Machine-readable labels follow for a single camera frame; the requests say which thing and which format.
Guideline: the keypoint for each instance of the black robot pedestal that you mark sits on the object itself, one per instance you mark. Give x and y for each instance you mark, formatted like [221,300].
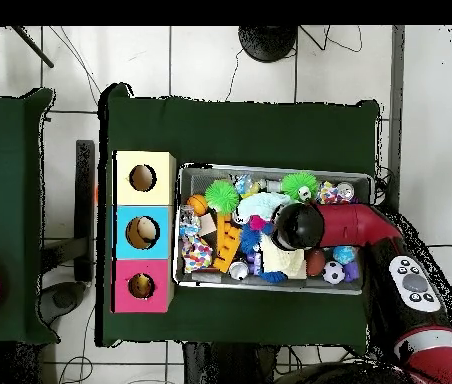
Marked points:
[234,368]

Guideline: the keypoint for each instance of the wooden box with three holes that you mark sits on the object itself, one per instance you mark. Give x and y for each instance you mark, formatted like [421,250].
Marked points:
[126,240]

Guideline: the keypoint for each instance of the green fuzzy monster toy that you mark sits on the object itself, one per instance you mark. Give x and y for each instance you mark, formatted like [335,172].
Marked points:
[300,186]

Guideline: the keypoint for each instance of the black rod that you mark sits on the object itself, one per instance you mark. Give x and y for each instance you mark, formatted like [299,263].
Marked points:
[32,46]

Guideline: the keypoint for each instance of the heart print cloth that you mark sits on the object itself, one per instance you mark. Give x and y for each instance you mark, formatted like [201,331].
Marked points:
[334,192]

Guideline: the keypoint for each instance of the blue globe ball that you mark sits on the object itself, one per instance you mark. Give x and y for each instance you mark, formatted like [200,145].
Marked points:
[344,254]

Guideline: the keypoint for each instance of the black panel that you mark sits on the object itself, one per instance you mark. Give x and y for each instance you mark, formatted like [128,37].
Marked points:
[84,208]

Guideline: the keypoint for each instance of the dark green side tablecloth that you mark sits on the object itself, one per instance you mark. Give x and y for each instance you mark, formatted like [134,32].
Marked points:
[10,160]

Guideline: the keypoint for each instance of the polka dot cloth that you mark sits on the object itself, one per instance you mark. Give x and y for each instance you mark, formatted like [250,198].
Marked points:
[196,254]

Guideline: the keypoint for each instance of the blue spiky ball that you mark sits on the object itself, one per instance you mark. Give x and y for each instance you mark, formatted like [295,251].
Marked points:
[274,277]
[250,238]

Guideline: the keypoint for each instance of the small soccer ball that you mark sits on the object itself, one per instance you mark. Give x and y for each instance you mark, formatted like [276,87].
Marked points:
[333,273]

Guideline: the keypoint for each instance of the green spiky ball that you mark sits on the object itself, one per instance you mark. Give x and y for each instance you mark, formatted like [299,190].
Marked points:
[222,196]

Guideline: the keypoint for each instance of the cream waffle cloth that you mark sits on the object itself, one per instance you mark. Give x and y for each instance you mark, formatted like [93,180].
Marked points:
[284,262]

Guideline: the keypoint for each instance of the orange toy block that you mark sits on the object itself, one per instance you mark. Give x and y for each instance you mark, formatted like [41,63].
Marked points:
[228,242]

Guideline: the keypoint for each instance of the black round base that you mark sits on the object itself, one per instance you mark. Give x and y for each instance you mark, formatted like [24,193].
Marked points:
[268,40]

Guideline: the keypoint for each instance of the orange mini basketball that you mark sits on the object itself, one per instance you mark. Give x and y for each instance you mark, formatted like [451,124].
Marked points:
[198,205]

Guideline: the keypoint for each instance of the brown toy football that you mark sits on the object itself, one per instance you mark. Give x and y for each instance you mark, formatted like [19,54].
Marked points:
[316,262]

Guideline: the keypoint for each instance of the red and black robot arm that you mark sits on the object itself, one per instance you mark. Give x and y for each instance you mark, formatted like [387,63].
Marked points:
[362,228]

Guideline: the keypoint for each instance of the light teal waffle cloth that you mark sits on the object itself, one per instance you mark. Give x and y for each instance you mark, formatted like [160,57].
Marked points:
[260,204]

